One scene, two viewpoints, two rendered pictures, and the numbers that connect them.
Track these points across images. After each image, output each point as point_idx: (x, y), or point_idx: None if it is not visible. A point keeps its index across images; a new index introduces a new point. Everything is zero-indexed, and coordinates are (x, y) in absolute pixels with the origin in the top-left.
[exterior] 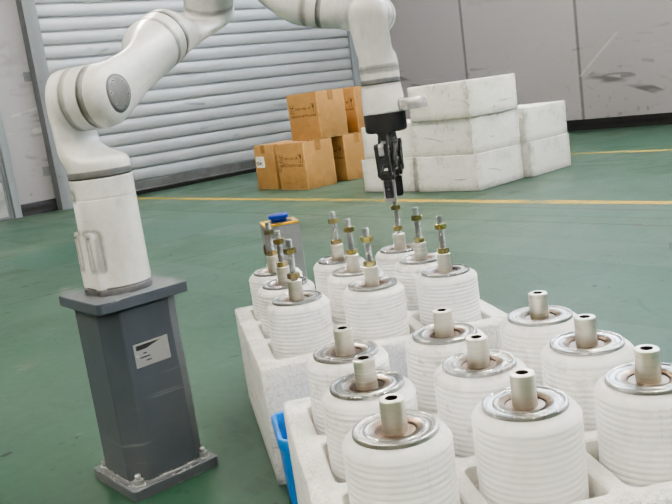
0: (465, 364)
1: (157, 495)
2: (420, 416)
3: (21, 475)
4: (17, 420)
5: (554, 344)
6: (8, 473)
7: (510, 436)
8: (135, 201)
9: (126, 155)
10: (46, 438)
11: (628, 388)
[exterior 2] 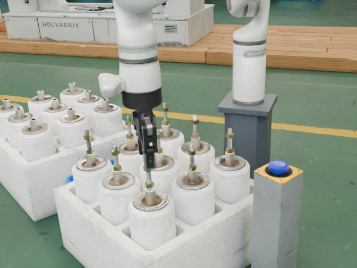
0: (60, 108)
1: None
2: (67, 93)
3: (314, 175)
4: None
5: (31, 115)
6: (323, 175)
7: None
8: (235, 59)
9: (236, 34)
10: (353, 195)
11: (14, 103)
